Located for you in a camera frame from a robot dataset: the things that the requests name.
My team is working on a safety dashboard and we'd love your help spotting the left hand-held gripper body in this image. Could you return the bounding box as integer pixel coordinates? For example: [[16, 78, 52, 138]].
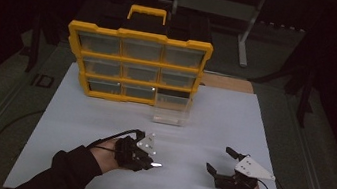
[[110, 126, 161, 175]]

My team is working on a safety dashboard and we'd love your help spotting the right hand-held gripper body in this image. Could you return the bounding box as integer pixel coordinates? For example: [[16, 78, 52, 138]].
[[212, 149, 279, 189]]

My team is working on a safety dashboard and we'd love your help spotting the clear plastic drawer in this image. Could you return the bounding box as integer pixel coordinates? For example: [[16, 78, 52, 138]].
[[150, 92, 193, 129]]

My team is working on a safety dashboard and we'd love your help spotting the yellow drawer organizer cabinet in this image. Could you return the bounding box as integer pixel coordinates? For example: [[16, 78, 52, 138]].
[[58, 0, 220, 115]]

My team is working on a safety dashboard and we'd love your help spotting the person's left hand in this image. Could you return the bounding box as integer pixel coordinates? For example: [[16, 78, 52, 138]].
[[85, 134, 127, 177]]

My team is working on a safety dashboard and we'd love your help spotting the wooden board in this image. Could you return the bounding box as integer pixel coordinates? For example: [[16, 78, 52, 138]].
[[199, 72, 256, 95]]

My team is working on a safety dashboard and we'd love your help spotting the black tripod stand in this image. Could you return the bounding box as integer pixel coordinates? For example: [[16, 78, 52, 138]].
[[243, 51, 322, 130], [16, 11, 55, 76]]

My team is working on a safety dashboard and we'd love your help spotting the grid of clear drawers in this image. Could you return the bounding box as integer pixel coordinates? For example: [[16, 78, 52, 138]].
[[70, 31, 206, 108]]

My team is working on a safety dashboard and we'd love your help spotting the dark power strip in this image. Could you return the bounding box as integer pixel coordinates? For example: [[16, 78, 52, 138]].
[[256, 19, 308, 36]]

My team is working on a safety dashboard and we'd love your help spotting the grey metal stand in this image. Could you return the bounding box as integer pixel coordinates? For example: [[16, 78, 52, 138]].
[[150, 0, 269, 70]]

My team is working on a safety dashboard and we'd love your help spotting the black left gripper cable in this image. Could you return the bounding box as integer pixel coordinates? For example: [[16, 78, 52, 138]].
[[84, 121, 148, 159]]

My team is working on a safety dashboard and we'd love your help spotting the black floor socket frame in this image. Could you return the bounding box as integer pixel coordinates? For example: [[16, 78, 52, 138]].
[[29, 71, 56, 89]]

